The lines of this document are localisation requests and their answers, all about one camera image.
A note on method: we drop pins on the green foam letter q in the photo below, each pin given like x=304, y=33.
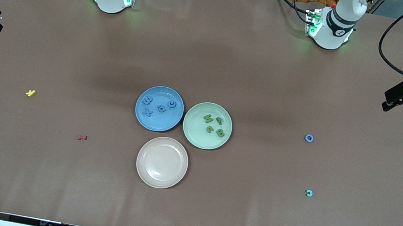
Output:
x=221, y=121

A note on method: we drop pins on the blue foam letter E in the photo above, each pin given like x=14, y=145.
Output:
x=148, y=100

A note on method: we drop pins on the green foam letter B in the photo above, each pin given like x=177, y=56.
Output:
x=219, y=133

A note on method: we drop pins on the blue foam plus sign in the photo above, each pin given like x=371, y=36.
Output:
x=147, y=112

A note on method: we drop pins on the green foam letter u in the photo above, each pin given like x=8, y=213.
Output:
x=209, y=131

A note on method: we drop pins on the green foam letter N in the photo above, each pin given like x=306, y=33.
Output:
x=208, y=119

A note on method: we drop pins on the blue foam letter a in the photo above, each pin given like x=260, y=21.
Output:
x=164, y=109

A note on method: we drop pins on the blue foam letter c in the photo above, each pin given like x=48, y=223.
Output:
x=172, y=107

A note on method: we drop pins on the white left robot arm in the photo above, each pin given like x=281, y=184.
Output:
x=334, y=28

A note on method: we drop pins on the yellow foam letter K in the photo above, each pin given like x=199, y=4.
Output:
x=30, y=93

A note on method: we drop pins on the blue foam letter O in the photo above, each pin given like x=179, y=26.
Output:
x=306, y=137

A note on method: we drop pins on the teal foam letter c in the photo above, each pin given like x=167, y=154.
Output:
x=308, y=195

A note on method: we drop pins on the red foam letter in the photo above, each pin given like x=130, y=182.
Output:
x=83, y=137

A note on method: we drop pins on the brown table cover mat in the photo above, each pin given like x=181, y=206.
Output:
x=211, y=56

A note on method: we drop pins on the pale green round plate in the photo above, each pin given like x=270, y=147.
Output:
x=197, y=137

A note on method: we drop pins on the blue round plate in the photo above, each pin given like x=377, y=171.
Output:
x=167, y=121

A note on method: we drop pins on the pale pink round plate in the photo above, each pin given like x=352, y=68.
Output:
x=161, y=164

